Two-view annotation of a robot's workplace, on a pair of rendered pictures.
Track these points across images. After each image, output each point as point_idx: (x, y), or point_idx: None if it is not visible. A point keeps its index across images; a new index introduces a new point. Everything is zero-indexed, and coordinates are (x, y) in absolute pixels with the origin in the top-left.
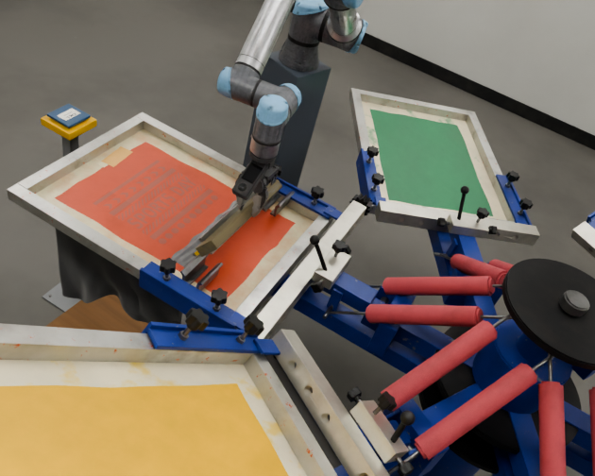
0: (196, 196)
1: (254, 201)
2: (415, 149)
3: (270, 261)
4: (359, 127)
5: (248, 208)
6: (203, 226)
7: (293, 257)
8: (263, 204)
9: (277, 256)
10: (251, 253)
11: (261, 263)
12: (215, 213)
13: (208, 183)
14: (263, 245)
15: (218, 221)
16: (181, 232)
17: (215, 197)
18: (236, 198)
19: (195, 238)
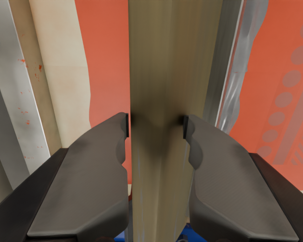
0: (299, 133)
1: (110, 166)
2: None
3: (68, 69)
4: None
5: (154, 134)
6: (255, 66)
7: (11, 97)
8: (31, 175)
9: (67, 91)
10: (115, 61)
11: (77, 45)
12: (244, 116)
13: (288, 173)
14: (110, 102)
15: (239, 21)
16: (301, 5)
17: (261, 152)
18: (231, 137)
19: (260, 8)
